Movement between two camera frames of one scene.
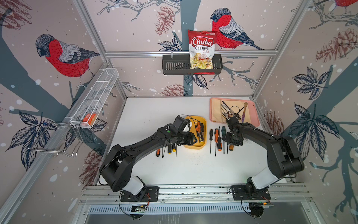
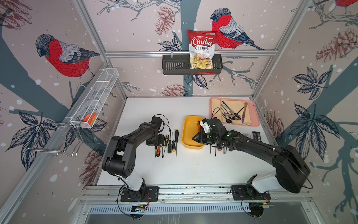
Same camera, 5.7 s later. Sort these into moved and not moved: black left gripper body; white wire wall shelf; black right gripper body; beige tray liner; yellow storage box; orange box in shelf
Moved: black left gripper body; black right gripper body
Not moved: yellow storage box; beige tray liner; white wire wall shelf; orange box in shelf
